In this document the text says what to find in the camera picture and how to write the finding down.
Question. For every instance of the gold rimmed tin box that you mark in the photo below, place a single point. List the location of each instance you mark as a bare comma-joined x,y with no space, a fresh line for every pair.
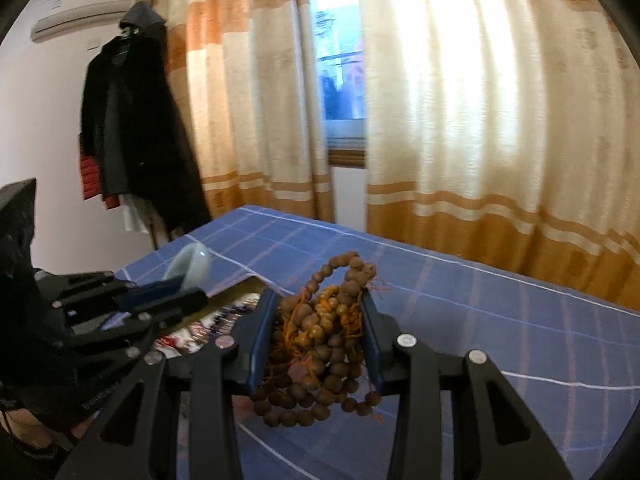
225,321

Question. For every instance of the narrow cream orange curtain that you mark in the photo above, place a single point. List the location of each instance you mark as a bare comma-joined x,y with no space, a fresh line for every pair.
240,85

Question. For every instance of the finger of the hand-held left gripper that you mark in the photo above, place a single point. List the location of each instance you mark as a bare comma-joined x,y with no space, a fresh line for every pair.
150,294
170,307

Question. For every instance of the wide cream orange curtain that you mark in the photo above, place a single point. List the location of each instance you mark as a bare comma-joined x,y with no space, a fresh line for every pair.
475,110

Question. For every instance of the black hanging coat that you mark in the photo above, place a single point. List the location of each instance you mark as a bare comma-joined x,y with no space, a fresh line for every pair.
140,135

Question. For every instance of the white hanging cloth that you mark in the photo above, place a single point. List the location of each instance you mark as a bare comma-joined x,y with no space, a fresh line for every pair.
137,217

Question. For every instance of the wooden windowsill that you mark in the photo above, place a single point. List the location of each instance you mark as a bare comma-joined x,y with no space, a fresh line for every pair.
347,157

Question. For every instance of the red down jacket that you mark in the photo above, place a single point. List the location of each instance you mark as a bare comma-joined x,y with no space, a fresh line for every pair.
92,180

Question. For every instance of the blue checked tablecloth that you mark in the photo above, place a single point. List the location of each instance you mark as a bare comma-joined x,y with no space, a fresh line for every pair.
475,320

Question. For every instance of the white jade bangle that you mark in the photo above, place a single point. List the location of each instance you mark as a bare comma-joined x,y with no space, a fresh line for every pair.
197,260

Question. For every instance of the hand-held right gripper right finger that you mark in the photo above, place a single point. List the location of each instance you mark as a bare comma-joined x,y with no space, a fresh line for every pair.
375,355

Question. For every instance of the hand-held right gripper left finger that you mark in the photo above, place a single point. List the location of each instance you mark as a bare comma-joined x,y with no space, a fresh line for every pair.
261,350

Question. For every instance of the white air conditioner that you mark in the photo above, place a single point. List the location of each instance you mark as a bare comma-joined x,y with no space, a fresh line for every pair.
80,15

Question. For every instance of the window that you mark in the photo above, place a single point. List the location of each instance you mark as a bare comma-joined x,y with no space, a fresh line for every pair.
340,35

